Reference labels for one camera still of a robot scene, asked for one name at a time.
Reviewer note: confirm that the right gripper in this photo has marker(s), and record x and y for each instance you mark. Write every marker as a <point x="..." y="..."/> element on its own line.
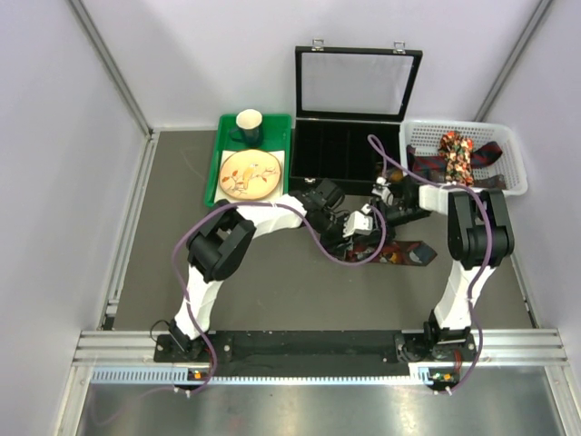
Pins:
<point x="381" y="208"/>

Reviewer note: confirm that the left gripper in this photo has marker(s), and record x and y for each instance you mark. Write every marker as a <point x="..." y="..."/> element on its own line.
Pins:
<point x="336" y="244"/>

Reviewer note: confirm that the brown tie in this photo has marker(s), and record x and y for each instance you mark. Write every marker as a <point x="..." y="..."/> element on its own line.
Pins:
<point x="387" y="173"/>

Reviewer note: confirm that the dark red patterned tie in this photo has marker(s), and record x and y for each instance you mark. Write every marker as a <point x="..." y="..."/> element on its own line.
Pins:
<point x="415" y="253"/>

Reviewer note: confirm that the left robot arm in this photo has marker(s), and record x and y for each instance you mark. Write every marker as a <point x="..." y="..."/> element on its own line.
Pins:
<point x="219" y="242"/>

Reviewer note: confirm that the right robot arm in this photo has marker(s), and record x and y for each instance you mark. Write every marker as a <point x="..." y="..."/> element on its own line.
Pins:
<point x="480" y="237"/>

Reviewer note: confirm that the red navy striped tie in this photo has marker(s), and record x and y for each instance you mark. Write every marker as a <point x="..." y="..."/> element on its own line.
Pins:
<point x="483" y="157"/>

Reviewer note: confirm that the white plastic basket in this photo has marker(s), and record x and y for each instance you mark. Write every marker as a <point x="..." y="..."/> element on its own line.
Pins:
<point x="424" y="136"/>

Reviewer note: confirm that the floral colourful tie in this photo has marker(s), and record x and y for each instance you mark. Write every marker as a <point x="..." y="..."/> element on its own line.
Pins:
<point x="456" y="150"/>

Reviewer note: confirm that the bird pattern plate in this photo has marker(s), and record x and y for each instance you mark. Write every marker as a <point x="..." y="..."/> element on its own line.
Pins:
<point x="250" y="175"/>

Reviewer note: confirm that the dark maroon tie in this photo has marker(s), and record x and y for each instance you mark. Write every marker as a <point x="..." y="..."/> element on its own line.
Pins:
<point x="493" y="182"/>

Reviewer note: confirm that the green plastic tray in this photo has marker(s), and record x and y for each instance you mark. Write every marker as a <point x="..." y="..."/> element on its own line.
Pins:
<point x="276" y="140"/>

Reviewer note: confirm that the black glass-lid display box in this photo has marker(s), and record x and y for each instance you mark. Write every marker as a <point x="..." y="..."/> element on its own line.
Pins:
<point x="343" y="95"/>

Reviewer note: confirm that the dark green mug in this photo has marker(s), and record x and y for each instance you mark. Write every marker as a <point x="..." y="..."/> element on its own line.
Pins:
<point x="248" y="128"/>

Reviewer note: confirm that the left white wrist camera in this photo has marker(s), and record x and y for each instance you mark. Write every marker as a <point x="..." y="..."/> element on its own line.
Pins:
<point x="359" y="222"/>

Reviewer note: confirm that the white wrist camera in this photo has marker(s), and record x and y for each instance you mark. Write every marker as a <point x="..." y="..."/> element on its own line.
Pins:
<point x="359" y="222"/>
<point x="381" y="190"/>

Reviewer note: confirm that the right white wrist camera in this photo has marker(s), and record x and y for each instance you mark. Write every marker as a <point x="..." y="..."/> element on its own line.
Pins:
<point x="381" y="190"/>

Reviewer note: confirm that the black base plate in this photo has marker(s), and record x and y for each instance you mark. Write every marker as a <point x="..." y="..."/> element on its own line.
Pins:
<point x="238" y="346"/>

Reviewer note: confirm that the slotted cable duct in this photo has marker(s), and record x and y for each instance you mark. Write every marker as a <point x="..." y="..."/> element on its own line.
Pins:
<point x="190" y="377"/>

